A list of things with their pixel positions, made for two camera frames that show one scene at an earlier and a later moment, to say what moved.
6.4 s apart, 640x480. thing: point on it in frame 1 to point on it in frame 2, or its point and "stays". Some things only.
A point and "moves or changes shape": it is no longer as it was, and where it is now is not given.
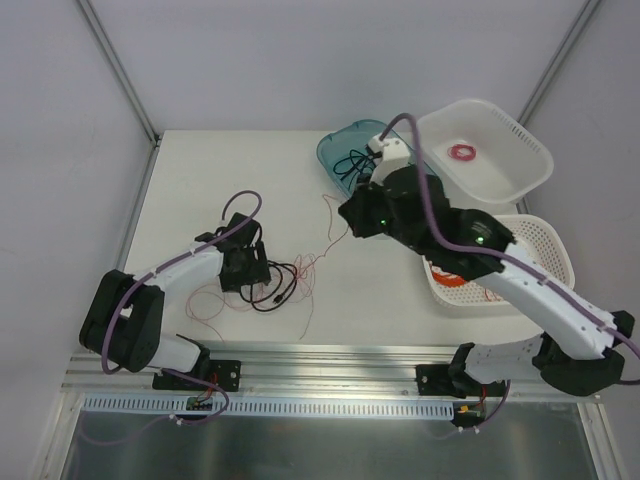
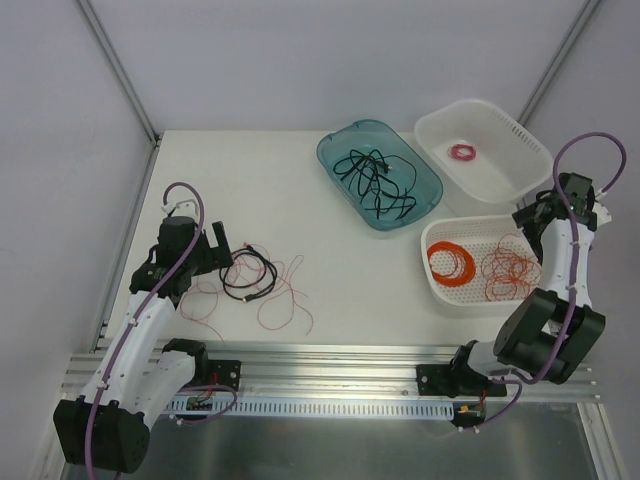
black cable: (277, 298) moves or changes shape
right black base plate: (452, 380) stays
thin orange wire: (329, 229) moves or changes shape
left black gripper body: (248, 273) to (220, 244)
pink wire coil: (453, 151) stays
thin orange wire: (488, 295) moves or changes shape
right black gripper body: (361, 211) to (530, 216)
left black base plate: (224, 374) stays
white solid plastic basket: (482, 157) stays
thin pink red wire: (262, 307) to (253, 269)
